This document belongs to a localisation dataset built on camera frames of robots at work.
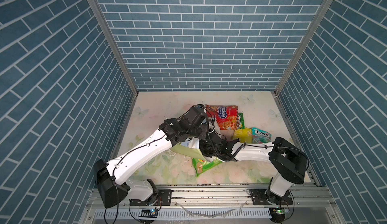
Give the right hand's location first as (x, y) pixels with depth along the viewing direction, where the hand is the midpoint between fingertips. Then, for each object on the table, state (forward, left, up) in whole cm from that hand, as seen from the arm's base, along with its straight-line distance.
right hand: (193, 149), depth 83 cm
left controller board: (-30, +19, -10) cm, 37 cm away
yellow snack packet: (+14, -30, -5) cm, 34 cm away
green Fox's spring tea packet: (+24, -29, -3) cm, 38 cm away
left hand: (+2, -9, +16) cm, 19 cm away
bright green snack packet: (-8, -5, -2) cm, 10 cm away
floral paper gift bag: (-5, 0, +12) cm, 13 cm away
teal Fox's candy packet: (+13, -39, -3) cm, 42 cm away
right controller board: (-25, -43, -10) cm, 51 cm away
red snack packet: (+24, -19, +1) cm, 30 cm away
